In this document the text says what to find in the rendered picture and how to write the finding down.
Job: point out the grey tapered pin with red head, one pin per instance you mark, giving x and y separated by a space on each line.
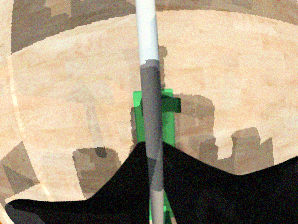
149 52

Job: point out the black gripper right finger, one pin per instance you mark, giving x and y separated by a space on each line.
201 194

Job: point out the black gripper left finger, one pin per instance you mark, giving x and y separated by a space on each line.
123 200

